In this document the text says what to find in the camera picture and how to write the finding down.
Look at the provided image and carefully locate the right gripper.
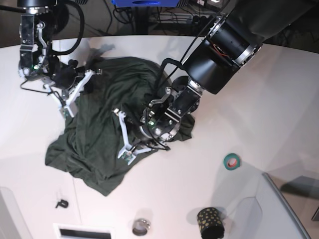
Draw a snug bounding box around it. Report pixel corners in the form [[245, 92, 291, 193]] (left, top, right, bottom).
[[48, 62, 78, 90]]

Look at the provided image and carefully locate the small black clip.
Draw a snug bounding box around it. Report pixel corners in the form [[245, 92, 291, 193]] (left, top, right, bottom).
[[55, 199, 69, 208]]

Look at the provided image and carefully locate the dark green t-shirt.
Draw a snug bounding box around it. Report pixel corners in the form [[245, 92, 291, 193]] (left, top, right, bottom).
[[44, 56, 196, 197]]

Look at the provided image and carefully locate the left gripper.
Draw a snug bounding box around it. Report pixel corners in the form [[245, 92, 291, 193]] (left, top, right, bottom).
[[136, 124, 160, 147]]

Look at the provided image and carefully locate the silver tape roll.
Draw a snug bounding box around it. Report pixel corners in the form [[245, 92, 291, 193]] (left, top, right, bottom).
[[132, 218, 151, 237]]

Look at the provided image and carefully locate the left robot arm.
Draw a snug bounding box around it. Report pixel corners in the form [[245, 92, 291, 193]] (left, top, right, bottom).
[[137, 0, 317, 147]]

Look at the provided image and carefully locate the white slotted tray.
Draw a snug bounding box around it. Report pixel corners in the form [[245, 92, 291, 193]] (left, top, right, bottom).
[[53, 223, 116, 239]]

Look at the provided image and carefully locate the green tape roll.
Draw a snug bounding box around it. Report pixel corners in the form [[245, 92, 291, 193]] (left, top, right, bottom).
[[223, 153, 241, 171]]

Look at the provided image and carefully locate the blue plastic box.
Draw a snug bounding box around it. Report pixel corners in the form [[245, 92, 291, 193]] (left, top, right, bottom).
[[111, 0, 179, 7]]

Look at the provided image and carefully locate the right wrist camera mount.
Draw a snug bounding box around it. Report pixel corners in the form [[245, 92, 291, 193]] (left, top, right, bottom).
[[44, 69, 103, 119]]

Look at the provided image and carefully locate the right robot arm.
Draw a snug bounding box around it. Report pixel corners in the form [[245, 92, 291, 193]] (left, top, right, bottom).
[[17, 0, 85, 90]]

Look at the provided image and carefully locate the black gold-dotted cup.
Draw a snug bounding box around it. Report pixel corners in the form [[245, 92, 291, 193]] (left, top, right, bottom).
[[197, 207, 225, 239]]

